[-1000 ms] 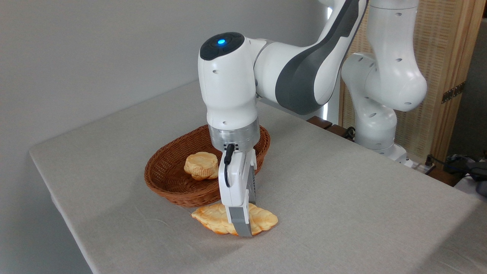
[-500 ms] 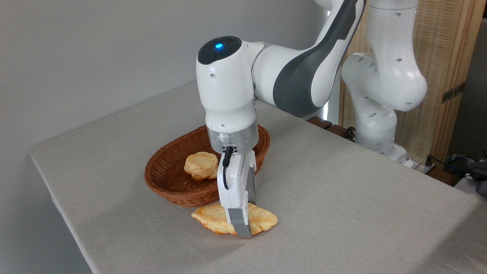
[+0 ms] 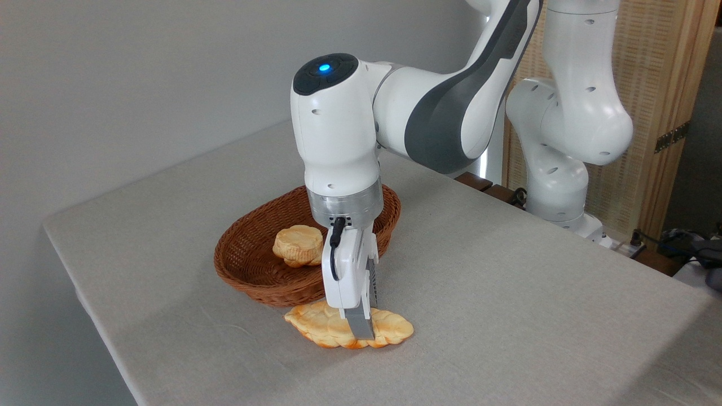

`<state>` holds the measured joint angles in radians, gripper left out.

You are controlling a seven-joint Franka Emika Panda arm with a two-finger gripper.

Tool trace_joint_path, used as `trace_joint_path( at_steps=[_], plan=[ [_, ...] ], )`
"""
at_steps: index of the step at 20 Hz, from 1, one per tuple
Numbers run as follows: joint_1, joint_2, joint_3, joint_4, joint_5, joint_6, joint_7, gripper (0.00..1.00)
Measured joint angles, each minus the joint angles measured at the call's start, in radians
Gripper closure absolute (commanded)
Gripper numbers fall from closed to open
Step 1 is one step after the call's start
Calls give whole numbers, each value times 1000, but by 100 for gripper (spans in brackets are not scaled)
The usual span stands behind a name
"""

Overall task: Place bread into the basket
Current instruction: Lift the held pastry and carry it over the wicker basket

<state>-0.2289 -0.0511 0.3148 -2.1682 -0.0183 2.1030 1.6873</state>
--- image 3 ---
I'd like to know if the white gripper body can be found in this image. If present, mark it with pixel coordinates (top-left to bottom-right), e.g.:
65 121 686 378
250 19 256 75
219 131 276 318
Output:
321 224 380 312

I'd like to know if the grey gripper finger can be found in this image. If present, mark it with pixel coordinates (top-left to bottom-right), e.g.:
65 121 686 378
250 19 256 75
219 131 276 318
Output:
366 257 380 311
344 306 377 341

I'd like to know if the long braided bread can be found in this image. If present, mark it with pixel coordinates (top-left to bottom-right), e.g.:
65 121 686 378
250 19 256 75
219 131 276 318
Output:
283 300 415 350

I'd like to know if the small round bread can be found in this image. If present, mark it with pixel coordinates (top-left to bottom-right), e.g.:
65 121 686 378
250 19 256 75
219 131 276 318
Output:
272 224 325 268

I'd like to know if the brown wicker oval basket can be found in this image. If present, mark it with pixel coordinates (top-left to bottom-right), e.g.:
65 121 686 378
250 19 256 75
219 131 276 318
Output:
213 184 402 308

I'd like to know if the grey tablecloth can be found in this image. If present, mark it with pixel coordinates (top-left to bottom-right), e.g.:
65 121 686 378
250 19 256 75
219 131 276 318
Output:
43 118 722 406

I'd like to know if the dark brown wooden block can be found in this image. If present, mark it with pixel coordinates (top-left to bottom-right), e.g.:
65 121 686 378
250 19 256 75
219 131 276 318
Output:
483 184 518 205
454 171 494 193

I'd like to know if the white power strip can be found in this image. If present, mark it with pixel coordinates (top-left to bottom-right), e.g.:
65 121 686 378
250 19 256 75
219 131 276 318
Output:
611 236 647 260

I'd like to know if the dark metal hinge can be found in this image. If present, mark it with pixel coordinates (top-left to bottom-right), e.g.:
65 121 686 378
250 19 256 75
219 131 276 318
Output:
654 121 690 155

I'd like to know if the dark grey power adapter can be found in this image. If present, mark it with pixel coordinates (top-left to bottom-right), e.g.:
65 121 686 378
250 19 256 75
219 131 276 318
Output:
664 228 722 292

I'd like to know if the wooden woven screen panel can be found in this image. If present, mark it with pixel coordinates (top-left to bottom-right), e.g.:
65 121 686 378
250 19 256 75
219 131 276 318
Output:
502 0 722 244

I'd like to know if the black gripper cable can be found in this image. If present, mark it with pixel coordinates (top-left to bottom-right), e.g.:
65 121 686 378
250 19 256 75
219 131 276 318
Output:
329 217 347 282

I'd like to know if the black power cable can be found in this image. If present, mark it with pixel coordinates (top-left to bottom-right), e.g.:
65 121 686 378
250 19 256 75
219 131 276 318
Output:
631 228 703 266

